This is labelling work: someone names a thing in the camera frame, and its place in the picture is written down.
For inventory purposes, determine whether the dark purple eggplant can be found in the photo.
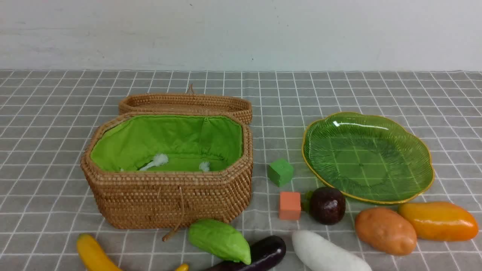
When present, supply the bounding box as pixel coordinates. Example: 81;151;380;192
205;235;287;271

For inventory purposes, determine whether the white radish with leaves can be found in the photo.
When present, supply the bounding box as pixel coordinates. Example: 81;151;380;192
291;230;372;271

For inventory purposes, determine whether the brown potato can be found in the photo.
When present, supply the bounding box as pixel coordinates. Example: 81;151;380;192
354;207;417;256

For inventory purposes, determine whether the yellow banana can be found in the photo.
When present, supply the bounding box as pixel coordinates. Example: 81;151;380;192
76;233;189;271

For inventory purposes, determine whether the green foam cube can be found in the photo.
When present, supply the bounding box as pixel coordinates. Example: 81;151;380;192
267;158;294;187

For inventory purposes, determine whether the woven wicker basket lid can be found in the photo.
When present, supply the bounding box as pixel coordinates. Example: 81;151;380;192
118;85;253;125

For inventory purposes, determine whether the orange foam cube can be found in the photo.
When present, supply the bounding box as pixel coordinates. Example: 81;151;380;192
279;192;302;220

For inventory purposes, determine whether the dark purple passion fruit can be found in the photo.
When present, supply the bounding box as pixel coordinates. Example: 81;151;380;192
301;187;346;225

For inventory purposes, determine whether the green fabric basket liner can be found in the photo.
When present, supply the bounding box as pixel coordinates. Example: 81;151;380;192
90;115;244;172

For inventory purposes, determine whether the woven wicker basket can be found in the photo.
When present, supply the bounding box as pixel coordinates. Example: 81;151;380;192
80;112;253;229

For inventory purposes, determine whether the green glass leaf plate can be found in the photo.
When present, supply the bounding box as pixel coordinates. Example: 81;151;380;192
302;112;435;205

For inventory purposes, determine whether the grey checked tablecloth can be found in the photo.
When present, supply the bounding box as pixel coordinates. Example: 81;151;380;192
0;70;482;271

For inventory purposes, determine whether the orange yellow mango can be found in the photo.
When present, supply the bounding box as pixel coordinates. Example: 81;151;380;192
398;201;479;242

